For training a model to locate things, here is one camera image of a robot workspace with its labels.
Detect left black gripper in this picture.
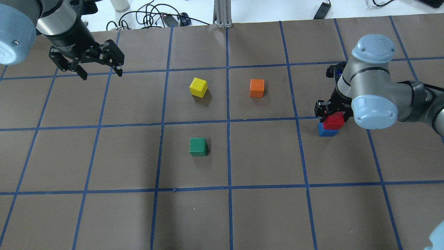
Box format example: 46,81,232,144
49,23,125,81

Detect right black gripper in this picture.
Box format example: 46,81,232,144
314,87,353,123

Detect red wooden block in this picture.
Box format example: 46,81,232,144
322,112,345,130

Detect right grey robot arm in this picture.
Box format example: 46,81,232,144
314,34,444,136

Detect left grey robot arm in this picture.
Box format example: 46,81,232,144
0,0,124,80

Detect blue wooden block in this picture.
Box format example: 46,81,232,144
317,123,339,137

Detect orange wooden block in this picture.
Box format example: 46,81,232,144
249,79,265,98

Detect yellow wooden block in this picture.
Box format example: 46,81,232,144
189,77,208,98

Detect green wooden block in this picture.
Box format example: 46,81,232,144
189,137,207,157

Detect white bottle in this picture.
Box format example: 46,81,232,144
110,0,130,13

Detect black power adapter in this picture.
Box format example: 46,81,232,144
313,1,332,19

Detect tangled black cables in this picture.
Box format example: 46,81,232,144
106,2,210,32

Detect aluminium frame post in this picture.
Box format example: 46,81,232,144
213,0,232,28

